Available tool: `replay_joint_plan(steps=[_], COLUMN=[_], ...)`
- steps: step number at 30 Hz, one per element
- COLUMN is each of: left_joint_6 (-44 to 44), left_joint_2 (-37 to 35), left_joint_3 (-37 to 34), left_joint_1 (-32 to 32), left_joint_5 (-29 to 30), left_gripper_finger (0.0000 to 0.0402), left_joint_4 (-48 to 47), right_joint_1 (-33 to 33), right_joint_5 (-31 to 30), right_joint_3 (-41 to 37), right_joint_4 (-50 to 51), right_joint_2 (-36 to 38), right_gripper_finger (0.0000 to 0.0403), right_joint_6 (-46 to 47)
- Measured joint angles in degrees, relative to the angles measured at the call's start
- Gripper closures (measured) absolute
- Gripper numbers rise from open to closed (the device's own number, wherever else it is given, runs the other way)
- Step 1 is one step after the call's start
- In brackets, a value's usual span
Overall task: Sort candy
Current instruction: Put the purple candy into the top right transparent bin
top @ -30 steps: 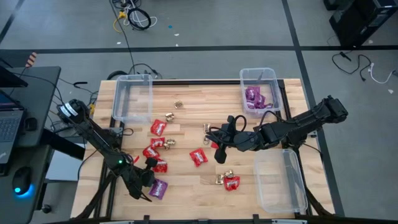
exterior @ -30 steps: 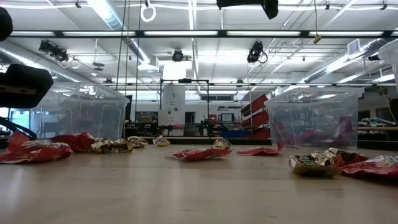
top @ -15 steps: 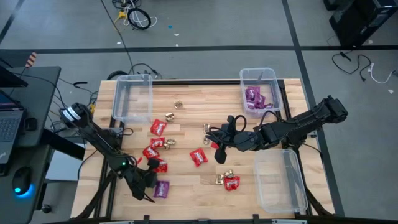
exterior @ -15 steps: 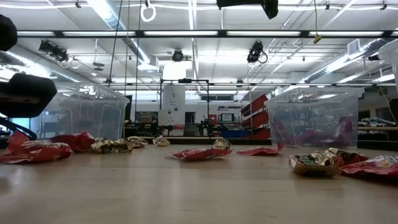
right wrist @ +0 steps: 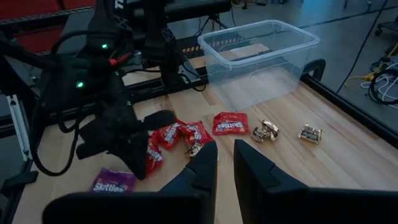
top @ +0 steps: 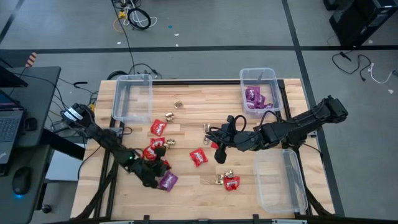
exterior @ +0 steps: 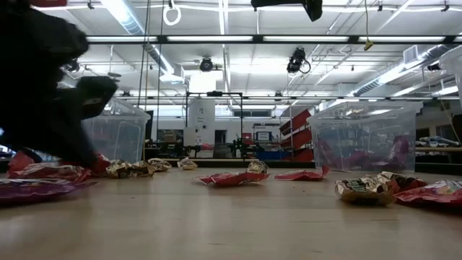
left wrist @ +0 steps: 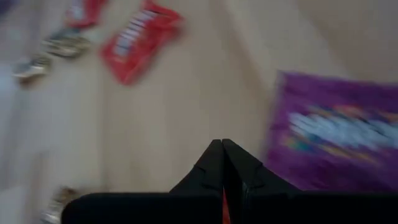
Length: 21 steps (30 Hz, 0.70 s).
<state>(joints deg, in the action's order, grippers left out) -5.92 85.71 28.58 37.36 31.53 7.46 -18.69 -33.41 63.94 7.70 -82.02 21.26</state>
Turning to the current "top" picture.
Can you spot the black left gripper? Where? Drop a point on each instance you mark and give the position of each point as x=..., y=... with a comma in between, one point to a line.
x=147, y=172

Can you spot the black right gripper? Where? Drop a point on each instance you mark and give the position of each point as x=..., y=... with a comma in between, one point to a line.
x=242, y=140

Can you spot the purple Skittles candy pack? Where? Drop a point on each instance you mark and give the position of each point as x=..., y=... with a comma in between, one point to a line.
x=258, y=99
x=268, y=106
x=170, y=182
x=250, y=104
x=252, y=92

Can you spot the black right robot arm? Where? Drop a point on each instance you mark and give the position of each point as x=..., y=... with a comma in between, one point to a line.
x=298, y=123

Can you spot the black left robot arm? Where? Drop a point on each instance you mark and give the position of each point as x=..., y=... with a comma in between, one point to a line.
x=102, y=140

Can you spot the gold wrapped chocolate candy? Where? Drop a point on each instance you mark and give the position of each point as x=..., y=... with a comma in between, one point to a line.
x=229, y=173
x=170, y=143
x=169, y=117
x=206, y=141
x=206, y=127
x=219, y=179
x=178, y=104

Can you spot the small clear plastic bin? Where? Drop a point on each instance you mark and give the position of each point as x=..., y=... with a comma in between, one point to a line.
x=259, y=79
x=133, y=93

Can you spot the large clear plastic bin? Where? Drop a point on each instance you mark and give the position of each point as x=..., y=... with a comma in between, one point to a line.
x=280, y=180

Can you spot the black caster wheel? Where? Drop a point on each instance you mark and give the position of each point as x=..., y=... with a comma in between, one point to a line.
x=46, y=208

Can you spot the black computer mouse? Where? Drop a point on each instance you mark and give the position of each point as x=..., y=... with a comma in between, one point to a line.
x=21, y=180

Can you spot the small black desk device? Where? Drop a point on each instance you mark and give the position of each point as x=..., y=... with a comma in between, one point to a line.
x=31, y=124

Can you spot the dark grey desk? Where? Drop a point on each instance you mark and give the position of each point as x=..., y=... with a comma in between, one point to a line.
x=43, y=81

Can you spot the dark laptop computer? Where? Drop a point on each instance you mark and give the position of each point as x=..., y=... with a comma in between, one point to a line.
x=9, y=124

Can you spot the orange black striped object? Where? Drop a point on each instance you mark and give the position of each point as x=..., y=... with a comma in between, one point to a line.
x=31, y=59

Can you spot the black monitor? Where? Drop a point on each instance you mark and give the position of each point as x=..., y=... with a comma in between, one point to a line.
x=9, y=81

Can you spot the black computer tower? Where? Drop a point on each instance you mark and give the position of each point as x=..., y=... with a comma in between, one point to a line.
x=360, y=21

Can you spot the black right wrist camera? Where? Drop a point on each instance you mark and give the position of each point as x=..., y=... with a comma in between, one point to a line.
x=220, y=155

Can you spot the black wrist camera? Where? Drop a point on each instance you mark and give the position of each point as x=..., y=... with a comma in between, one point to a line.
x=220, y=155
x=160, y=152

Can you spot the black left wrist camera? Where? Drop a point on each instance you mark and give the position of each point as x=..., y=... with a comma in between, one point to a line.
x=160, y=152

